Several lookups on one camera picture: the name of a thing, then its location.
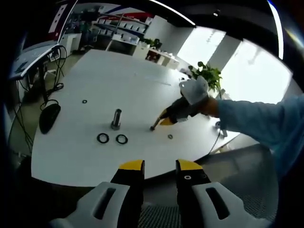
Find blue storage shelving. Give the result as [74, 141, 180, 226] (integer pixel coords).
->
[92, 13, 154, 46]

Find side desk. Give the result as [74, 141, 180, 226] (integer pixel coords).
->
[8, 44, 66, 80]

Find person's right hand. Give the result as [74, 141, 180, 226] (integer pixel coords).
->
[201, 97, 221, 118]

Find low white shelf unit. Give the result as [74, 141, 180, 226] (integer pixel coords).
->
[133, 45, 180, 69]

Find green potted plant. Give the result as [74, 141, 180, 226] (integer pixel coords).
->
[189, 61, 224, 92]

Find black floor cables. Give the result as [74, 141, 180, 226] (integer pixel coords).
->
[14, 45, 67, 112]

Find red and white banner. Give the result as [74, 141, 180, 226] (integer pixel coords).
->
[48, 3, 72, 40]

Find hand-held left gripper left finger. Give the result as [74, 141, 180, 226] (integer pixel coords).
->
[48, 159, 145, 228]

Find straight ceiling light strip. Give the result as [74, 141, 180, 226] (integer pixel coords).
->
[152, 0, 197, 26]

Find white handheld controller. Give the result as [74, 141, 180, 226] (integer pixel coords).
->
[215, 121, 228, 138]

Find black computer mouse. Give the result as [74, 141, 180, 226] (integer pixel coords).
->
[39, 104, 62, 134]

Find white cabinet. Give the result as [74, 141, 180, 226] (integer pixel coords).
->
[59, 33, 83, 57]

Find small metal threaded stud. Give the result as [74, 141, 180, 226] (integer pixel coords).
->
[150, 115, 163, 131]

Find curved ceiling light strip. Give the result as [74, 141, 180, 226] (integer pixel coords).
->
[267, 0, 285, 60]

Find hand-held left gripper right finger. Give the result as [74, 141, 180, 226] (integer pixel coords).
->
[175, 159, 271, 228]

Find large metal threaded stud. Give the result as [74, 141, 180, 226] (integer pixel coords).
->
[111, 108, 123, 131]

